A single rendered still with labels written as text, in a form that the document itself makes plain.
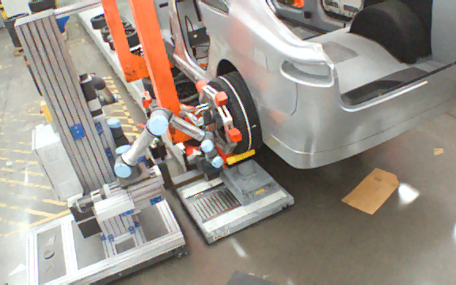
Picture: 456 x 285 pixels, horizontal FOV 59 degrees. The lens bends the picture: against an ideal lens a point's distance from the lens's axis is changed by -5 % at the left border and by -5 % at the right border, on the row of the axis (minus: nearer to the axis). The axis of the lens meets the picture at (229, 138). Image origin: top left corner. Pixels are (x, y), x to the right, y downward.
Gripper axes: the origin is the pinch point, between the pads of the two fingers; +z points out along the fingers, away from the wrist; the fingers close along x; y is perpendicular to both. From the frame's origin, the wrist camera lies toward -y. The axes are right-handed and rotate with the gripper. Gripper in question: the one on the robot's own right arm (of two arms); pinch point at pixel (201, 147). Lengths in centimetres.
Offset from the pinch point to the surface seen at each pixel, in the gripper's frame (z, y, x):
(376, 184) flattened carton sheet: -31, -116, -112
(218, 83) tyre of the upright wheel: 20, 27, -40
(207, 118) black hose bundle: 5.8, 14.2, -16.5
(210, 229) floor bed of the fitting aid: 3, -71, 29
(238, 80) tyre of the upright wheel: 14, 22, -54
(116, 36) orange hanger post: 259, 55, -16
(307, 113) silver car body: -74, 19, -56
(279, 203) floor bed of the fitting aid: -6, -87, -32
